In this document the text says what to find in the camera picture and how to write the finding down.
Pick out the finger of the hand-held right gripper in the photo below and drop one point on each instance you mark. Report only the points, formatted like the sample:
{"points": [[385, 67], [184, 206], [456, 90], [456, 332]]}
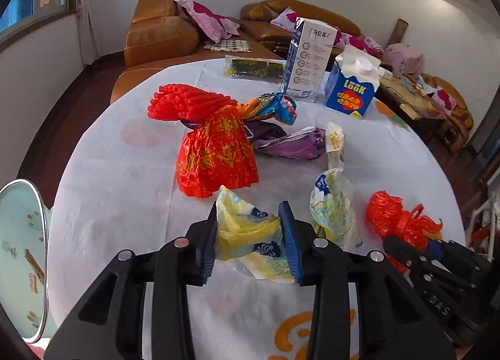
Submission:
{"points": [[414, 260], [435, 250]]}

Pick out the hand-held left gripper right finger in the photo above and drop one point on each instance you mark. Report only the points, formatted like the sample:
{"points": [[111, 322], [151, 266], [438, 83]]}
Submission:
{"points": [[291, 245]]}

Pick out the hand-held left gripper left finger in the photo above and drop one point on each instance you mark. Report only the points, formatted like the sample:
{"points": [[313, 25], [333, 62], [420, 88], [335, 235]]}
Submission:
{"points": [[209, 245]]}

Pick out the red translucent plastic bag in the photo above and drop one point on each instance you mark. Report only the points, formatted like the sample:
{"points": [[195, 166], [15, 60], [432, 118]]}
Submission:
{"points": [[394, 215]]}

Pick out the purple foil wrapper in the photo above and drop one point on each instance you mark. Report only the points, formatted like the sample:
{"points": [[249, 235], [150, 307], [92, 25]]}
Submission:
{"points": [[289, 143]]}

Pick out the blue orange foil wrapper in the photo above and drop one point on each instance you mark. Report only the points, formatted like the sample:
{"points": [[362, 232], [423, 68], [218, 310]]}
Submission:
{"points": [[273, 108]]}

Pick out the mint green waste bin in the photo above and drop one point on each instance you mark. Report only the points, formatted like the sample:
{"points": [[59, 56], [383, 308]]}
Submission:
{"points": [[19, 258]]}

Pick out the blue yellow white plastic bag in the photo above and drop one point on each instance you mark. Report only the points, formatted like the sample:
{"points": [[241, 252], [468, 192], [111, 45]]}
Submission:
{"points": [[334, 211]]}

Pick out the red gold-print plastic bag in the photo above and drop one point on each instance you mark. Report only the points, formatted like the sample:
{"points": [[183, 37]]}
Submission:
{"points": [[216, 157]]}

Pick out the white orange-print tablecloth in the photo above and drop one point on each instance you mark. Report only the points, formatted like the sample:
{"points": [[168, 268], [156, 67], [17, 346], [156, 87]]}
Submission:
{"points": [[117, 196]]}

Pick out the small white yellow wrapper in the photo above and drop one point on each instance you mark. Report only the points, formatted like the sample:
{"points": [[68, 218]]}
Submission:
{"points": [[336, 141]]}

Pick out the orange leather armchair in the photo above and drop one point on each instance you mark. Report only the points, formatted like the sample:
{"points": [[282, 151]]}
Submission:
{"points": [[457, 118]]}

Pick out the dark wooden coffee table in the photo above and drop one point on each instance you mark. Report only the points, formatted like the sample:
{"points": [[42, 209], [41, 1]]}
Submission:
{"points": [[410, 106]]}

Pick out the pink floral pillow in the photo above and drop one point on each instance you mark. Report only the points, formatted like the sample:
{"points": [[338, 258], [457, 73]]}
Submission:
{"points": [[207, 18], [283, 18], [445, 99], [352, 42], [373, 47]]}

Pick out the blue white milk carton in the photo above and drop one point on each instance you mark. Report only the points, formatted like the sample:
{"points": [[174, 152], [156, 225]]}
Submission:
{"points": [[349, 90]]}

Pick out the dark snack packet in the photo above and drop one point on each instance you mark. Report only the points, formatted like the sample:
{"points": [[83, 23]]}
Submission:
{"points": [[254, 67]]}

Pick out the small white box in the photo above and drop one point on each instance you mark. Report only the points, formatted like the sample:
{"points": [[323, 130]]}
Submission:
{"points": [[387, 71]]}

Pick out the tall white carton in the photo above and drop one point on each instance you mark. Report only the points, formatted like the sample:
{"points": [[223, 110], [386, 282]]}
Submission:
{"points": [[308, 59]]}

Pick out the pink cloth cover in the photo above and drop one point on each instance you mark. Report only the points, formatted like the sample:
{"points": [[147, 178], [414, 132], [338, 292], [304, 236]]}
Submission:
{"points": [[404, 57]]}

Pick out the checkered cloth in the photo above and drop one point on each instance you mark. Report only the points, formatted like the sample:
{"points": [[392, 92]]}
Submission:
{"points": [[228, 47]]}

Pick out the orange leather chaise sofa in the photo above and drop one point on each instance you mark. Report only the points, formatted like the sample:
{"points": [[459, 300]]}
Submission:
{"points": [[164, 40]]}

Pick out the rolled brown mat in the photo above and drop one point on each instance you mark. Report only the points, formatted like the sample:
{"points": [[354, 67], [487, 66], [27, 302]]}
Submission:
{"points": [[398, 32]]}

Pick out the orange leather long sofa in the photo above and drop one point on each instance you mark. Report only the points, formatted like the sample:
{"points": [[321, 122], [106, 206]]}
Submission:
{"points": [[265, 12]]}

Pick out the white metal frame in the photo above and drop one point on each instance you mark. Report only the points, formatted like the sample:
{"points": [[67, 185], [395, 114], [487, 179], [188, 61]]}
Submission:
{"points": [[482, 215]]}

